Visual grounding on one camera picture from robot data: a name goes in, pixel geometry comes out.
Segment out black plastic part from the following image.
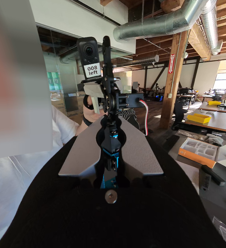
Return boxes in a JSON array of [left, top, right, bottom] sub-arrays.
[[199, 169, 211, 191], [201, 164, 226, 187]]

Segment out cardboard box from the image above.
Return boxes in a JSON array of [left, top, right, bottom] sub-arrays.
[[66, 93, 86, 121]]

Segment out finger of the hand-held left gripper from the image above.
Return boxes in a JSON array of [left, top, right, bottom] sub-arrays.
[[87, 83, 106, 98]]

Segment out person's white shirt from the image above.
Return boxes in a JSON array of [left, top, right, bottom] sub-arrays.
[[0, 105, 80, 248]]

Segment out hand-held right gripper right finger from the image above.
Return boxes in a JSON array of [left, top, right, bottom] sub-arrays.
[[117, 116, 164, 188]]

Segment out red white black servo cable bundle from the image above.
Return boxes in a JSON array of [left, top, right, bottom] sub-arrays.
[[138, 98, 149, 136]]

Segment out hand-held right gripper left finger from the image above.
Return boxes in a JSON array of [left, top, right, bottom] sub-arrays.
[[58, 115, 108, 188]]

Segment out wooden support post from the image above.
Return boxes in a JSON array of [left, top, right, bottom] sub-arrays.
[[159, 30, 189, 130]]

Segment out black office chair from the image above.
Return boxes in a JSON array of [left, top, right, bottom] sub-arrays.
[[171, 101, 188, 131]]

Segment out red and white wall sign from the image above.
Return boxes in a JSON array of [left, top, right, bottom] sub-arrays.
[[168, 54, 176, 74]]

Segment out silver spiral air duct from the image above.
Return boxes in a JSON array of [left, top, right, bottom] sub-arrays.
[[199, 0, 224, 56], [113, 0, 209, 42]]

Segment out blue and black toy robot arm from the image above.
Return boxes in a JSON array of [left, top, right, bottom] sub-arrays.
[[100, 35, 145, 189]]

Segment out orange box with white foam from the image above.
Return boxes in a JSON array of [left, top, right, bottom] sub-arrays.
[[178, 137, 219, 169]]

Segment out person's left hand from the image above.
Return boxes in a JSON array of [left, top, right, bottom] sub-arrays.
[[82, 95, 106, 129]]

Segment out black white striped cloth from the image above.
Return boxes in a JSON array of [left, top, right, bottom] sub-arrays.
[[122, 108, 138, 129]]

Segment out small plastic parts bags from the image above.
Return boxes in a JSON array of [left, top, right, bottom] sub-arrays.
[[211, 216, 226, 248]]

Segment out clear bag of parts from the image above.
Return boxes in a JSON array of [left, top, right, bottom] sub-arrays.
[[206, 133, 224, 147], [178, 130, 208, 141]]

